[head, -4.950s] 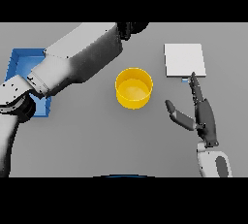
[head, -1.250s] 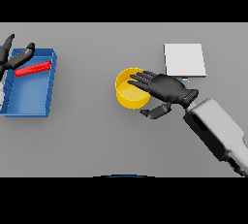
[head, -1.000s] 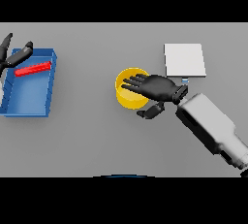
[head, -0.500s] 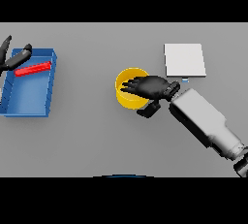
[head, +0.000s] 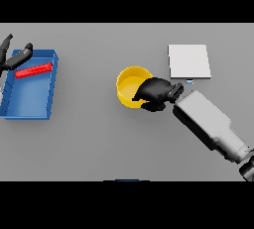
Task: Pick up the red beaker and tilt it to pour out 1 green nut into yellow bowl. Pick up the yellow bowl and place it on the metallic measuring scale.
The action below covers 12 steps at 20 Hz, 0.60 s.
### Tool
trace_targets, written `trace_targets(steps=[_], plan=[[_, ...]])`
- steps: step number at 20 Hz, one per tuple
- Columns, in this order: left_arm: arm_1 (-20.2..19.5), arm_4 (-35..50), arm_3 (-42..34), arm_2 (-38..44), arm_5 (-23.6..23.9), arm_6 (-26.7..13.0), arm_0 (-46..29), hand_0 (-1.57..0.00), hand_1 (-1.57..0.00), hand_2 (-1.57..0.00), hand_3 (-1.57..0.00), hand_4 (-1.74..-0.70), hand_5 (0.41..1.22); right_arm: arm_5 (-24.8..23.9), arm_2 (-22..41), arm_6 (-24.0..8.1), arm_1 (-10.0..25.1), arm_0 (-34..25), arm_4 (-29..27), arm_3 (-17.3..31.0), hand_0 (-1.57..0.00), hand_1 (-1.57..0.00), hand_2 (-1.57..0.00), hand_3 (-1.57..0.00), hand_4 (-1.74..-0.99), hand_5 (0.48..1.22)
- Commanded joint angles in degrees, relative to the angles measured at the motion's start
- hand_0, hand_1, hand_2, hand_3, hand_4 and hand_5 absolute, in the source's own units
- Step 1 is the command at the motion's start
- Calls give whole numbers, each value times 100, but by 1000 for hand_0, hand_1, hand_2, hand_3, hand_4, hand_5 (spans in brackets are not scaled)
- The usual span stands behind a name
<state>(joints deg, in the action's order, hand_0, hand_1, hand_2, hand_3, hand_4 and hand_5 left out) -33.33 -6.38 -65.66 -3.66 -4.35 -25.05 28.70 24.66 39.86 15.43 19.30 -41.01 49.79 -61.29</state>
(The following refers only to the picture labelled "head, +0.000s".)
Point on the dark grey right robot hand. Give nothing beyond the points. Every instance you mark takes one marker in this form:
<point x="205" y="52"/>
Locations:
<point x="156" y="91"/>

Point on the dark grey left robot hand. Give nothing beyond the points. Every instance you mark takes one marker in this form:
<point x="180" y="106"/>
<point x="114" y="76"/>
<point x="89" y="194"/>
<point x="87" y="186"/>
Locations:
<point x="16" y="59"/>

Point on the yellow bowl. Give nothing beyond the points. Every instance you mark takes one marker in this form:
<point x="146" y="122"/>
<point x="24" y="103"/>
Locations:
<point x="129" y="86"/>

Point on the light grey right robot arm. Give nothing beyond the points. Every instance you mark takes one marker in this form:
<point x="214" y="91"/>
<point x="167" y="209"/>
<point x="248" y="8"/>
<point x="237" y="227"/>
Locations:
<point x="211" y="125"/>

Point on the red beaker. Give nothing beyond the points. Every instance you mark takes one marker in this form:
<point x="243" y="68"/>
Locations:
<point x="33" y="70"/>

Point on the pale square measuring scale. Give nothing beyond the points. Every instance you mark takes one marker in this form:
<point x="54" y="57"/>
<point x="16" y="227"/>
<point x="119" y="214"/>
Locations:
<point x="189" y="61"/>

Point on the blue plastic tray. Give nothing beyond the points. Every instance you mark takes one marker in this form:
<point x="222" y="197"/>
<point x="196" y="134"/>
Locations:
<point x="29" y="87"/>

